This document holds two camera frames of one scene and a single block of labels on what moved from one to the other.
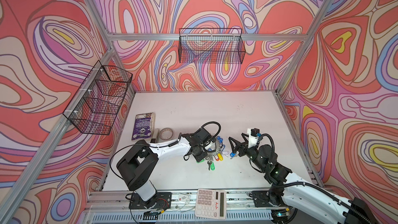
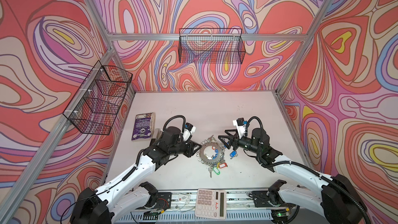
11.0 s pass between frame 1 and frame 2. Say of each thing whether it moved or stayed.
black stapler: stayed
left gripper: moved
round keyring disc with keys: moved
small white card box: stayed
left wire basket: stayed
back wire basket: stayed
